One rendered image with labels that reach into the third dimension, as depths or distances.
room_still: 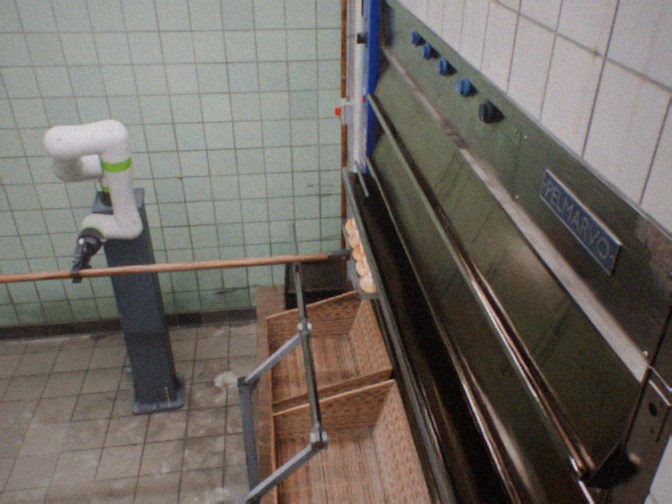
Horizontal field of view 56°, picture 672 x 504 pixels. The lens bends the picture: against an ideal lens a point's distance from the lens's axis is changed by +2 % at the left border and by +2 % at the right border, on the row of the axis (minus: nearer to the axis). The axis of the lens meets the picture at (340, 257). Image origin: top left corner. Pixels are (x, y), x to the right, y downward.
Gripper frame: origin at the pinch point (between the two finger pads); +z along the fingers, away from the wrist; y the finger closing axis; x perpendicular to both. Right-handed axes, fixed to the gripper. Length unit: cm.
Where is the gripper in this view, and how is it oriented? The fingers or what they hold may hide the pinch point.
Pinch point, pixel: (77, 272)
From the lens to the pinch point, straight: 249.6
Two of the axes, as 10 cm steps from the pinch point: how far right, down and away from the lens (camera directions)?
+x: -9.9, 0.7, -1.1
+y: 0.0, 8.5, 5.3
